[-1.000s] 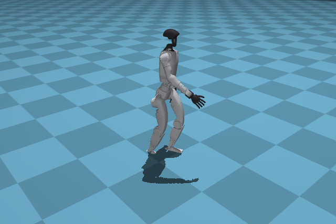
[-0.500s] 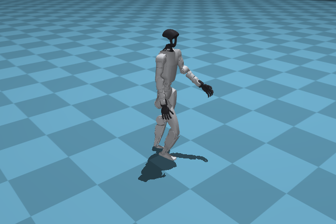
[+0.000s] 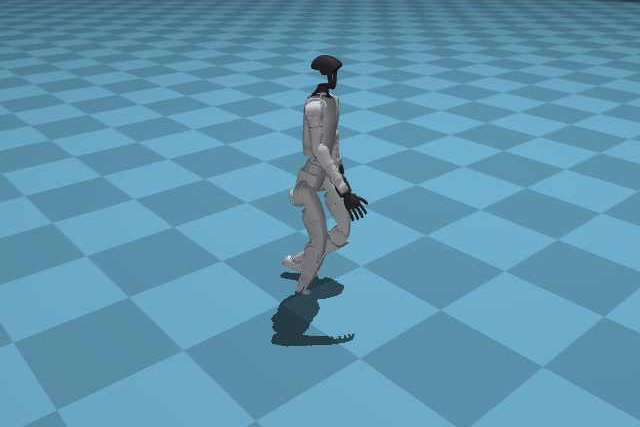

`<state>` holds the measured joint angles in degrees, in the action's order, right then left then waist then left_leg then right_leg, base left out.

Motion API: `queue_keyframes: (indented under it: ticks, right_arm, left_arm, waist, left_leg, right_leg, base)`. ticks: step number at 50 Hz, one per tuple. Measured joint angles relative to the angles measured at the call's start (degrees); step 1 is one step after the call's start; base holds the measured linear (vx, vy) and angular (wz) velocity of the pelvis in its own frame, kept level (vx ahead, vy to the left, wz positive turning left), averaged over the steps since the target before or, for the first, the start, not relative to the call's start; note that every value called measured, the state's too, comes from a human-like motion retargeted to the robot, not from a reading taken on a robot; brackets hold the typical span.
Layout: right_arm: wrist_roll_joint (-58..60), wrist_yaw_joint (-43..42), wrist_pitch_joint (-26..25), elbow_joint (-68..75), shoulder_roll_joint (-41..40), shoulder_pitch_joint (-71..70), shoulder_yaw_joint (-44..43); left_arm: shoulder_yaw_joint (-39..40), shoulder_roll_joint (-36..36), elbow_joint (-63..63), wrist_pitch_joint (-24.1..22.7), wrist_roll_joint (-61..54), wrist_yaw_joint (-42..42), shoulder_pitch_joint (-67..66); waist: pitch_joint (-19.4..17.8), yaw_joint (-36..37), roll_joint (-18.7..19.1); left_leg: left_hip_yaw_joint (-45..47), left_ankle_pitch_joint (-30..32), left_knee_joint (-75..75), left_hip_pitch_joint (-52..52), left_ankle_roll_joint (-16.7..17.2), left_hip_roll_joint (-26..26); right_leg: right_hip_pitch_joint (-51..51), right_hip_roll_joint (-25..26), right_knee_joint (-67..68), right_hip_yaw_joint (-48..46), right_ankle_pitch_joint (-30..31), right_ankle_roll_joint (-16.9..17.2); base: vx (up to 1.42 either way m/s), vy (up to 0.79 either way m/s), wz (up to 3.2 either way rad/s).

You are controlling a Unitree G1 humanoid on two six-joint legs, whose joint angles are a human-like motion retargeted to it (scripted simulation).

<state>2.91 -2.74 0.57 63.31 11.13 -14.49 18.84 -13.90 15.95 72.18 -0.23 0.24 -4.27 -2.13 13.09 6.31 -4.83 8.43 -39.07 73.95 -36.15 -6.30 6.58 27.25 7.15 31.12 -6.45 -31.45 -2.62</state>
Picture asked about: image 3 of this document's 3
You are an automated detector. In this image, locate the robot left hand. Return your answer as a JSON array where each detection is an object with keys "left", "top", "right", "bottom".
[{"left": 339, "top": 164, "right": 350, "bottom": 187}]

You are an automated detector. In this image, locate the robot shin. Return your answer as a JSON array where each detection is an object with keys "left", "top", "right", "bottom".
[
  {"left": 293, "top": 230, "right": 349, "bottom": 264},
  {"left": 296, "top": 246, "right": 326, "bottom": 293}
]

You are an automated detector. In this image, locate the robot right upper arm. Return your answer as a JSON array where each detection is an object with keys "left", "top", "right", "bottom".
[{"left": 304, "top": 101, "right": 329, "bottom": 159}]

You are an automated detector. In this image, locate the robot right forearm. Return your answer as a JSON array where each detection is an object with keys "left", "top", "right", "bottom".
[{"left": 316, "top": 145, "right": 349, "bottom": 195}]

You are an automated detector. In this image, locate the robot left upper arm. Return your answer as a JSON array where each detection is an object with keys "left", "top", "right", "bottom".
[{"left": 335, "top": 96, "right": 339, "bottom": 140}]

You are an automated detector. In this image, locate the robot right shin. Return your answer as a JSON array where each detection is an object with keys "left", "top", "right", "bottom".
[{"left": 296, "top": 246, "right": 326, "bottom": 293}]

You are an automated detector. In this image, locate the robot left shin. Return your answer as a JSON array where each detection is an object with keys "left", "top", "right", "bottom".
[{"left": 293, "top": 230, "right": 349, "bottom": 264}]

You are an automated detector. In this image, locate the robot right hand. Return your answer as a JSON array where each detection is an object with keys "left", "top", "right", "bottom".
[{"left": 335, "top": 181, "right": 368, "bottom": 221}]

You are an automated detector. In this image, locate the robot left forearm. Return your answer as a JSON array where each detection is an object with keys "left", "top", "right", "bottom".
[{"left": 330, "top": 137, "right": 343, "bottom": 173}]

